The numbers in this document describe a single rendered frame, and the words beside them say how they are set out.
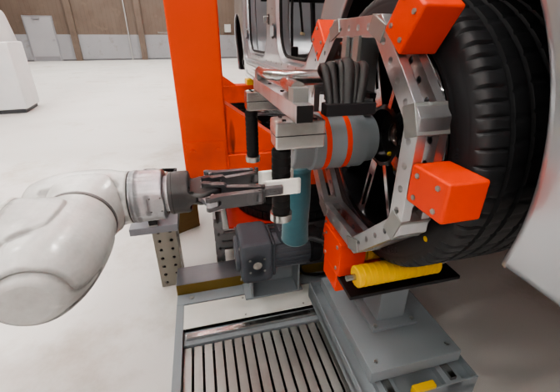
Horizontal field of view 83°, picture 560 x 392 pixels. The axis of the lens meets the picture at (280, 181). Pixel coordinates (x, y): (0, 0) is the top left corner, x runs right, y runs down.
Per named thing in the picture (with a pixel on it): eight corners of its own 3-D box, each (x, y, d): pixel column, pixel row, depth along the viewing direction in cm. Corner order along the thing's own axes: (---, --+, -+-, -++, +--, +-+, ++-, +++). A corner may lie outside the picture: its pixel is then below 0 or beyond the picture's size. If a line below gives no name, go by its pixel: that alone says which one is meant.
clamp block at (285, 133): (325, 147, 57) (327, 118, 54) (276, 151, 55) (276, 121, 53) (315, 139, 61) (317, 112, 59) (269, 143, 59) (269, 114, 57)
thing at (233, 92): (264, 102, 306) (263, 63, 292) (209, 104, 295) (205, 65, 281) (261, 98, 321) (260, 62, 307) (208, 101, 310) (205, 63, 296)
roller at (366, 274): (448, 275, 87) (452, 258, 85) (349, 294, 80) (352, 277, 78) (434, 262, 92) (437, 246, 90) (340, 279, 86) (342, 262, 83)
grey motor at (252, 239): (340, 298, 133) (347, 227, 119) (241, 317, 124) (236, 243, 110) (324, 269, 149) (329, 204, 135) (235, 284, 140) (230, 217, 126)
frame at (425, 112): (413, 294, 67) (480, 4, 45) (386, 300, 66) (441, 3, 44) (322, 188, 116) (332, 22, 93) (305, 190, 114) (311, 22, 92)
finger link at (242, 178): (203, 198, 58) (202, 195, 59) (259, 186, 63) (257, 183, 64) (202, 178, 56) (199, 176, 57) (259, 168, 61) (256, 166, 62)
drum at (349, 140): (377, 173, 77) (386, 115, 71) (294, 181, 72) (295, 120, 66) (352, 153, 89) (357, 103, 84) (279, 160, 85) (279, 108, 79)
